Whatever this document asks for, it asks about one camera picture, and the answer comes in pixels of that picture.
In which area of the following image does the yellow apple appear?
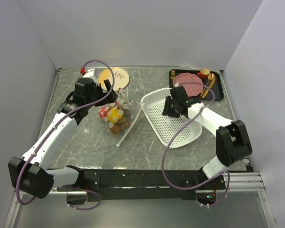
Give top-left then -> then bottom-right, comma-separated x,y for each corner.
107,109 -> 124,124

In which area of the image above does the red apple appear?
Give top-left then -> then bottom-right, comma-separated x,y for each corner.
98,105 -> 111,119

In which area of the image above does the clear dotted zip bag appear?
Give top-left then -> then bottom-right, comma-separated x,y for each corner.
98,88 -> 144,147

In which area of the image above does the brown longan bunch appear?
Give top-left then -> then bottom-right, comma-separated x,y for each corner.
109,117 -> 131,134

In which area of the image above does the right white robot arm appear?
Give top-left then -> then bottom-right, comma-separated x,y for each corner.
162,86 -> 252,189

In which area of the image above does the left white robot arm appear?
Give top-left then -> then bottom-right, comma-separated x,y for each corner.
8,77 -> 117,199

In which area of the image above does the orange cream round plate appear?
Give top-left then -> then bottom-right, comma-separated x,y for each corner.
98,67 -> 130,91

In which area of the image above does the pink dotted plate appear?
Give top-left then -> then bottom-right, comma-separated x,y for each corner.
173,73 -> 203,97

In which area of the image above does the white perforated basket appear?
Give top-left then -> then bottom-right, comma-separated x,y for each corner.
141,88 -> 202,149

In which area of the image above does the gold fork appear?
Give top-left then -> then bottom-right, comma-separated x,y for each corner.
171,70 -> 175,81

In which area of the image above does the black serving tray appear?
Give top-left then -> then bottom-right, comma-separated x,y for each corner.
169,69 -> 224,101

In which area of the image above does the orange cup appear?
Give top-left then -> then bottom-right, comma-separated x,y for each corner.
197,68 -> 210,79

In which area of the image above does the gold spoon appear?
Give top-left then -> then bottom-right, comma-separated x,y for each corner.
201,73 -> 216,98

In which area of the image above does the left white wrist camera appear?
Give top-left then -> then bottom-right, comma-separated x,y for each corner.
82,67 -> 99,84

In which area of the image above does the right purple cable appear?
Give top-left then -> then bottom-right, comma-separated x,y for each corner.
161,82 -> 230,207

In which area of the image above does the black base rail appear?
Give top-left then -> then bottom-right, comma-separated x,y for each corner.
57,169 -> 231,202

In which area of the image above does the aluminium frame rail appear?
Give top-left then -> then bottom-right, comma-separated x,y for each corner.
14,173 -> 266,195

